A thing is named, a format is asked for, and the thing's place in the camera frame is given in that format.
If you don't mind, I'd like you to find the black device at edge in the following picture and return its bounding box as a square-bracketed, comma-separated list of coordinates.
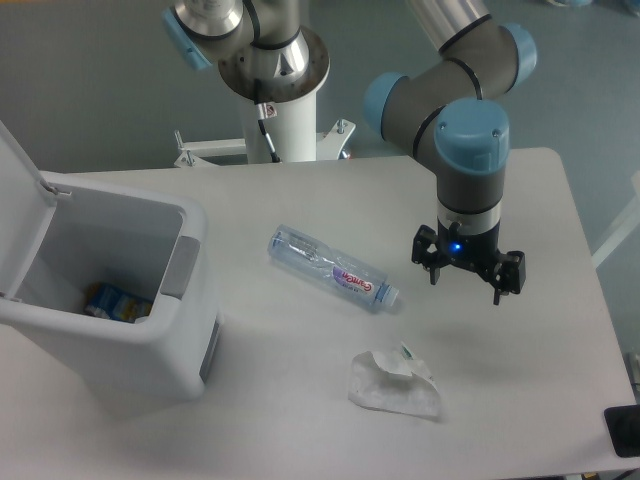
[604, 405, 639, 458]

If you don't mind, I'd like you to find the clear plastic water bottle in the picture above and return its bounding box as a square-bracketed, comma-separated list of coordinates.
[267, 224, 400, 312]

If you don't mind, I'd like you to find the white trash can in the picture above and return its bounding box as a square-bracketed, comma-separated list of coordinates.
[1, 131, 220, 400]

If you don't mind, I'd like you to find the blue yellow carton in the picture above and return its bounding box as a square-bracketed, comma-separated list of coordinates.
[84, 283, 152, 324]

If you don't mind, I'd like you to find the white plastic wrapper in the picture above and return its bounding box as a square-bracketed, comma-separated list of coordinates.
[347, 342, 442, 420]

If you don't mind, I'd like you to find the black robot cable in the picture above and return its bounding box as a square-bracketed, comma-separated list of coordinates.
[252, 79, 282, 164]

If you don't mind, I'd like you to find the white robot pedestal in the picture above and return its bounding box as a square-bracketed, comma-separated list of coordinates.
[172, 29, 357, 169]

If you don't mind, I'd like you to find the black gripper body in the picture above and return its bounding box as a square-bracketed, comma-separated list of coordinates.
[432, 212, 500, 274]

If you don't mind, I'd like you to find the white table leg frame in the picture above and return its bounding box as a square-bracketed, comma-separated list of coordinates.
[592, 171, 639, 268]

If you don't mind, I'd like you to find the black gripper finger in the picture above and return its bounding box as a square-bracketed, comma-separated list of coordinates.
[411, 225, 450, 285]
[485, 250, 525, 306]

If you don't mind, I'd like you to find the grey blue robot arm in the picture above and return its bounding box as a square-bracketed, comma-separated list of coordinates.
[162, 1, 537, 298]

